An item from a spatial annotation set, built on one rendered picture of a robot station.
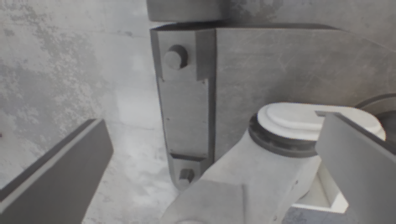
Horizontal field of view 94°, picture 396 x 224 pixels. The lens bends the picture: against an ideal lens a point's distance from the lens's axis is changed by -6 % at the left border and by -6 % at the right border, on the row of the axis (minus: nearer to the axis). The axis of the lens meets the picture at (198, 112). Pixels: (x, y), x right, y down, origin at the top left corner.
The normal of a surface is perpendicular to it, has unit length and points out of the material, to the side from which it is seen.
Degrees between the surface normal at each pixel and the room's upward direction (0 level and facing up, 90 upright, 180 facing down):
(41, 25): 0
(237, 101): 0
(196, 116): 0
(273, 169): 90
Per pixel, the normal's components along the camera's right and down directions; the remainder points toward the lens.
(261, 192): -0.03, -0.87
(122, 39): -0.22, 0.48
